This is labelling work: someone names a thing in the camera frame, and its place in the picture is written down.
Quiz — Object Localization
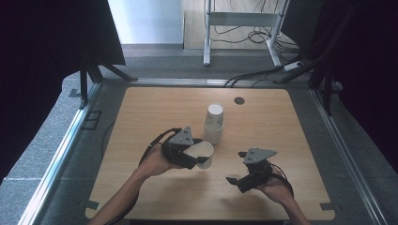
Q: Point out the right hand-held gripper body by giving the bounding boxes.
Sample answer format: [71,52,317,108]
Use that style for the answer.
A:
[242,147,278,194]

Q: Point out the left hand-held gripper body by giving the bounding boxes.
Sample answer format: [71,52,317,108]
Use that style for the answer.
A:
[161,126,195,168]

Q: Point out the white paper cup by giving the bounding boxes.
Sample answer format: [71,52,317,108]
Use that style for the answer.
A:
[204,103,225,131]
[182,141,215,171]
[203,123,224,146]

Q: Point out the person's right hand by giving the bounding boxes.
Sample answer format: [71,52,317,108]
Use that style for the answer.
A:
[253,166,296,208]

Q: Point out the person's left hand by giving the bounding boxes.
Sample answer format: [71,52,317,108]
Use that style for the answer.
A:
[136,145,186,180]

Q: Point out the white power strip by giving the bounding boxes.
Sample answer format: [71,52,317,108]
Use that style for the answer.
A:
[283,60,304,72]

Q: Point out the black tripod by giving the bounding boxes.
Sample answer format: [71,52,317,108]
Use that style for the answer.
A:
[273,6,358,117]
[79,56,139,110]

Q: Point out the white metal stand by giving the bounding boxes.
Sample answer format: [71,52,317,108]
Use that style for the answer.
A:
[203,0,291,68]

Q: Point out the black curtain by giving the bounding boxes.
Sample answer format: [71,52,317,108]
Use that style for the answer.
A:
[281,0,398,174]
[0,0,127,186]

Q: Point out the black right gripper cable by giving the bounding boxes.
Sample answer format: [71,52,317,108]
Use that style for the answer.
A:
[269,163,296,199]

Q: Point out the metal floor rail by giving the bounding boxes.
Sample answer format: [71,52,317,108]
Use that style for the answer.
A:
[309,88,390,225]
[17,82,102,225]
[128,77,270,88]

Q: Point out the black floor cables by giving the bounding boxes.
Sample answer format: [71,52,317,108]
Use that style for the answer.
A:
[211,0,314,89]

